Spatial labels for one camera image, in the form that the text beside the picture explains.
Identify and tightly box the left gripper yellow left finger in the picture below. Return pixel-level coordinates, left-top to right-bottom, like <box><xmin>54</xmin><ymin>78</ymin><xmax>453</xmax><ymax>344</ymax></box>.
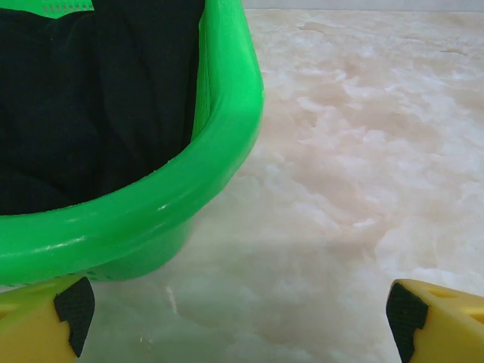
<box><xmin>0</xmin><ymin>275</ymin><xmax>95</xmax><ymax>363</ymax></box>

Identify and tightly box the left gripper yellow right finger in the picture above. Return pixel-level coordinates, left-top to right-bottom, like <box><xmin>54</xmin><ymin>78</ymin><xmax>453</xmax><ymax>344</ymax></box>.
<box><xmin>385</xmin><ymin>278</ymin><xmax>484</xmax><ymax>363</ymax></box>

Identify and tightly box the black t-shirt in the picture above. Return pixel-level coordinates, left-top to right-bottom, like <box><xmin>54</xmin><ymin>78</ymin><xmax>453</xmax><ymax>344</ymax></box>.
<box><xmin>0</xmin><ymin>0</ymin><xmax>207</xmax><ymax>216</ymax></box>

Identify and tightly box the green plastic basket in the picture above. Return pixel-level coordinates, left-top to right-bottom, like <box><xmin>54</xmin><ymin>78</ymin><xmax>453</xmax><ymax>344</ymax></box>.
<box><xmin>0</xmin><ymin>0</ymin><xmax>265</xmax><ymax>287</ymax></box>

